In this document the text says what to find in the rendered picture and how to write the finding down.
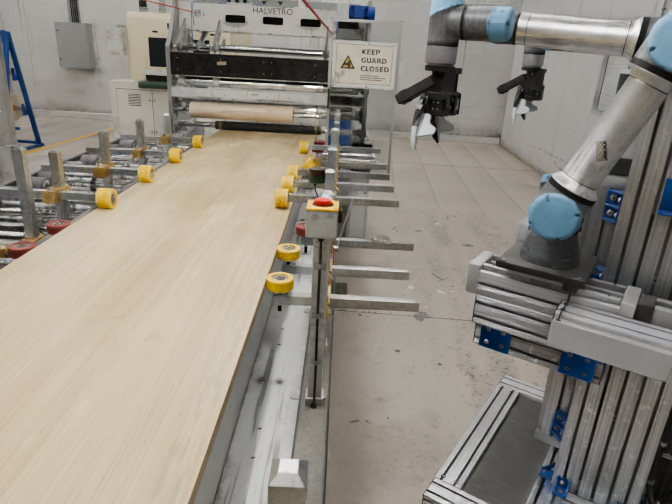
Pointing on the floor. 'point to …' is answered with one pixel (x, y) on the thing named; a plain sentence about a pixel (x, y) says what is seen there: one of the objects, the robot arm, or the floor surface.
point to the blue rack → (20, 86)
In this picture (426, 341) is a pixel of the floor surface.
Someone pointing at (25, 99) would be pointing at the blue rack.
